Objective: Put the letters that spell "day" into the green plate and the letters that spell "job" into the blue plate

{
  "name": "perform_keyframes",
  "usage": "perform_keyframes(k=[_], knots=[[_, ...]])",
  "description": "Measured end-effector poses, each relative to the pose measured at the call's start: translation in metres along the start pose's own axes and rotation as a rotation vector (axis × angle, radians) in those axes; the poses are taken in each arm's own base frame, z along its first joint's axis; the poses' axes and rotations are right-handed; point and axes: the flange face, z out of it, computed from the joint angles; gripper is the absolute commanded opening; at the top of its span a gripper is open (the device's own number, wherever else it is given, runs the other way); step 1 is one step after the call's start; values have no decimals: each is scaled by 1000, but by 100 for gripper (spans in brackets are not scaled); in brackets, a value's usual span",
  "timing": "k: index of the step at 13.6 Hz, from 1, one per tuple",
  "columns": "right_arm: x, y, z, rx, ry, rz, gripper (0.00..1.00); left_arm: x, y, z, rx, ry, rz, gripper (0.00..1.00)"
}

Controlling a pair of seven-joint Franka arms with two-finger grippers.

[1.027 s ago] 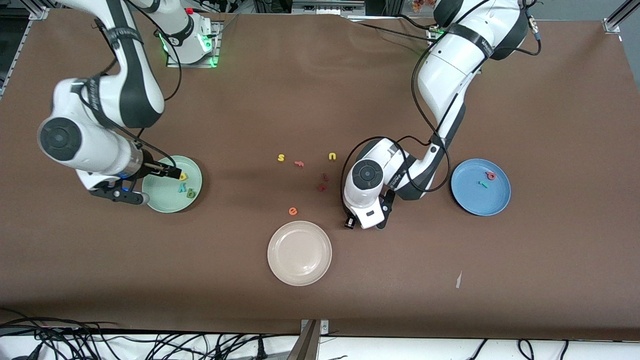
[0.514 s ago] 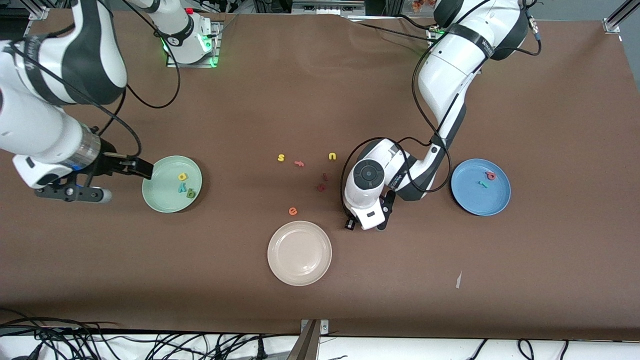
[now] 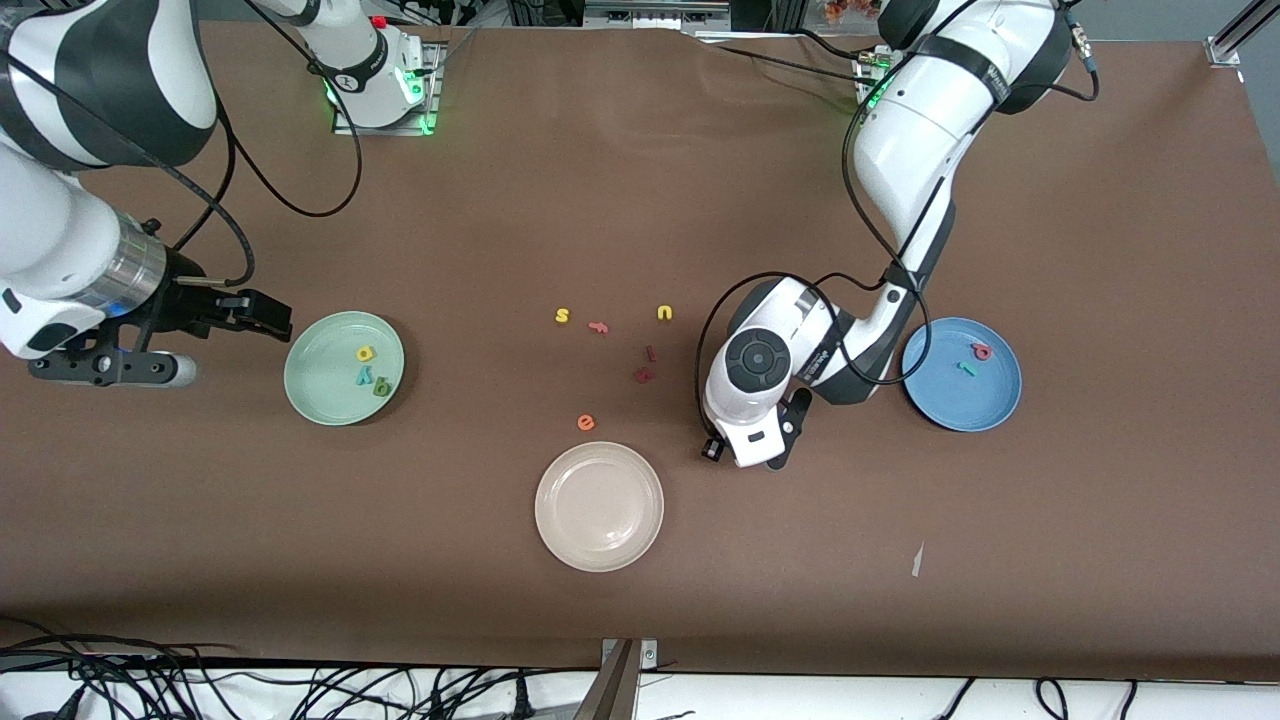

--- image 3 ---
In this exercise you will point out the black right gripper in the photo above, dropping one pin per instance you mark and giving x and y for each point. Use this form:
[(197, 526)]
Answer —
[(186, 297)]

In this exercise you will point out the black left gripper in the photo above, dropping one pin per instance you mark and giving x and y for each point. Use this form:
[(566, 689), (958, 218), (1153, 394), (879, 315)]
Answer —
[(718, 452)]

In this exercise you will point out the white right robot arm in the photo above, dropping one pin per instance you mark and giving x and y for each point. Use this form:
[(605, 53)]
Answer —
[(50, 250)]

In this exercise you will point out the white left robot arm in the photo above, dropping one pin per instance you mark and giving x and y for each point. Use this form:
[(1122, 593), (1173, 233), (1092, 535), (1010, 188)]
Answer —
[(900, 130)]

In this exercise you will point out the green plate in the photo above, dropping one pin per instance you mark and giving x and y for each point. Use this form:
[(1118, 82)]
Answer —
[(330, 380)]

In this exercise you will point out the beige plate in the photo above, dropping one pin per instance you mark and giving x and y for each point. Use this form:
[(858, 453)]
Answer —
[(599, 506)]

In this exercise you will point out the white paper scrap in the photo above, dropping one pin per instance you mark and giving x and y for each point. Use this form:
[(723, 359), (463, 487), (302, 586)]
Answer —
[(917, 560)]

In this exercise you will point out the blue plate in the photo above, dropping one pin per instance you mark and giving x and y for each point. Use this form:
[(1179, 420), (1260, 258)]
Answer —
[(961, 400)]

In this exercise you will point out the grey metal box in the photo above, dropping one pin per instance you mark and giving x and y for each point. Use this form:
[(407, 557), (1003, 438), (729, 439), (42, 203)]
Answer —
[(655, 12)]

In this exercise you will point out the artificial flowers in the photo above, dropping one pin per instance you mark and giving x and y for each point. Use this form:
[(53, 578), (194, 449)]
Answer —
[(850, 8)]

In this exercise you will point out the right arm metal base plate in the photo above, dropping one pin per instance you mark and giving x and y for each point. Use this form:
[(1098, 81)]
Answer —
[(385, 128)]

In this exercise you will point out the aluminium frame profile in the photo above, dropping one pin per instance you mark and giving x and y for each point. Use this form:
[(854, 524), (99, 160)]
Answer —
[(1235, 35)]

